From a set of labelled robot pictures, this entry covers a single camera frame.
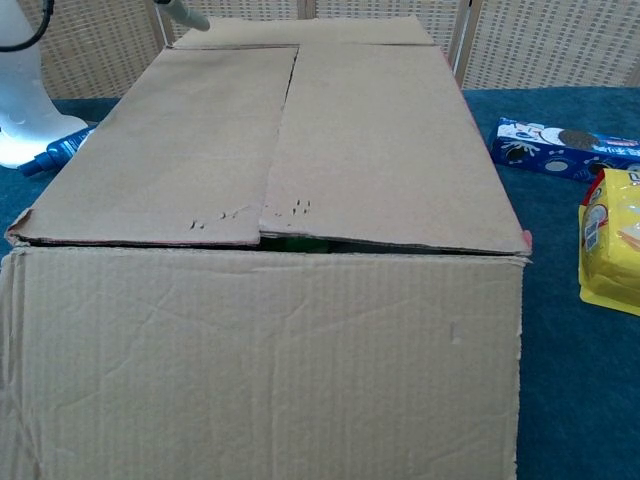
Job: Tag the large cardboard box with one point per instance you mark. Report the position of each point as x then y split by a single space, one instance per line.
300 350

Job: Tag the woven folding screen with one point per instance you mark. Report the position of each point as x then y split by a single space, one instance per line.
550 40

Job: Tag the blue plastic bottle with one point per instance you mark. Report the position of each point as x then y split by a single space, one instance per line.
60 150

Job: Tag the blue cookie package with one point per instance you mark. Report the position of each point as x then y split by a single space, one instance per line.
530 145

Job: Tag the yellow snack bag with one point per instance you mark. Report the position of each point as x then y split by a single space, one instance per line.
615 250

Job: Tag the blue tablecloth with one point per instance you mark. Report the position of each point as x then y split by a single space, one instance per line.
575 375

